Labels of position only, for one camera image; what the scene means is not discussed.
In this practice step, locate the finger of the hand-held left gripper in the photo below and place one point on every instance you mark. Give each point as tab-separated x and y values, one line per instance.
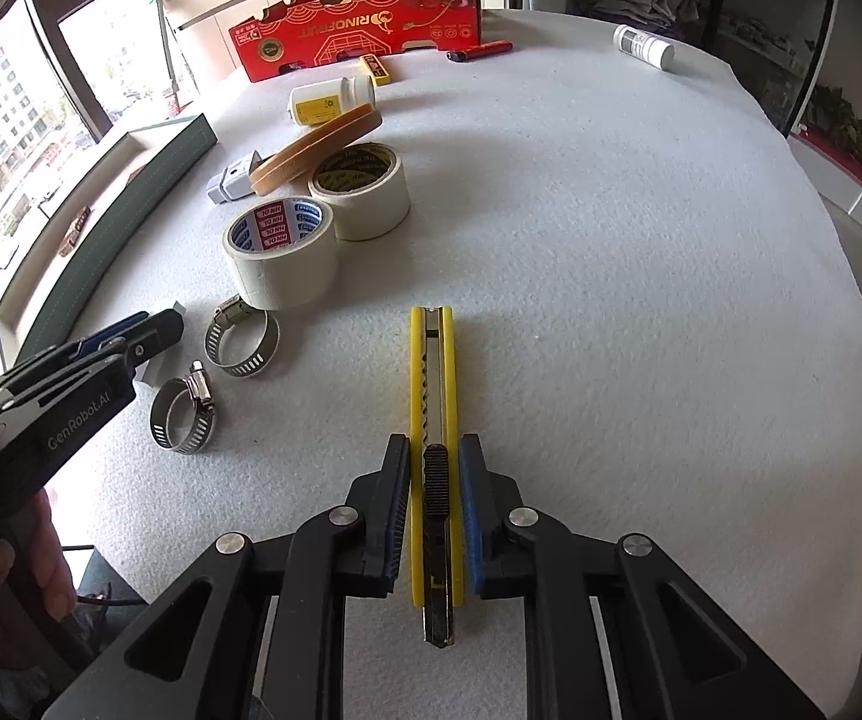
161	334
112	331

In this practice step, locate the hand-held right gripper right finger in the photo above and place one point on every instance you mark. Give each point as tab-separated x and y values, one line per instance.
470	517

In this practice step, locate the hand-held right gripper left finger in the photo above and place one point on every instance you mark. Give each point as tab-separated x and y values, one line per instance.
399	510

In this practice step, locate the yellow utility knife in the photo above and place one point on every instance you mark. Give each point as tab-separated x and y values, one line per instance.
417	390

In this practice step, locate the green tray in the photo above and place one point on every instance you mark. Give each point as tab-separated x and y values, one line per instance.
138	202

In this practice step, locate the white tape roll red-blue core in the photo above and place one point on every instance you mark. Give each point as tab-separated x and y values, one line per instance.
281	277

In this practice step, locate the grey plug adapter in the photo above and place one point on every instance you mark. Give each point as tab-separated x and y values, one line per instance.
232	180

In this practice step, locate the brown tape roll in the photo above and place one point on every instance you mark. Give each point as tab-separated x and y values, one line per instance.
303	157

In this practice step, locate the white tape roll yellow-black core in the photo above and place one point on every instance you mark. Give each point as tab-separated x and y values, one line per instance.
371	214

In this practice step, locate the small brown packet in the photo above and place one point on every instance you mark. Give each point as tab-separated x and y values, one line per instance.
74	231

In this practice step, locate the white bottle yellow label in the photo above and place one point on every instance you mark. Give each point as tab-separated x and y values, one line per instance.
318	105

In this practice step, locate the metal pole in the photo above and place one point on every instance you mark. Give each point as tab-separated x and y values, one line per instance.
165	22

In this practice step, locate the small yellow box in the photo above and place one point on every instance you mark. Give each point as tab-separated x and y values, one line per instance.
377	69

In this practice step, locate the red cardboard box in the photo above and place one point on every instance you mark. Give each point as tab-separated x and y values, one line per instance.
341	30

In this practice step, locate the red lighter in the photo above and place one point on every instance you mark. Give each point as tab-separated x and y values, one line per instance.
487	49

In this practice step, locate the white bottle grey label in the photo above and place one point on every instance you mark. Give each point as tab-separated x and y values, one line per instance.
645	45

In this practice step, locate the red and white ledge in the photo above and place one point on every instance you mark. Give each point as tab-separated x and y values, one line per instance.
851	187

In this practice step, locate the potted green plants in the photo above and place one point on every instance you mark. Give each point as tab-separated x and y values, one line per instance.
844	124

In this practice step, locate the dark shelf cabinet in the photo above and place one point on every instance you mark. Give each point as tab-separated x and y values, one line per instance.
769	0

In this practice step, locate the dark window frame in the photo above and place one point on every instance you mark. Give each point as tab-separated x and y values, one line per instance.
44	37

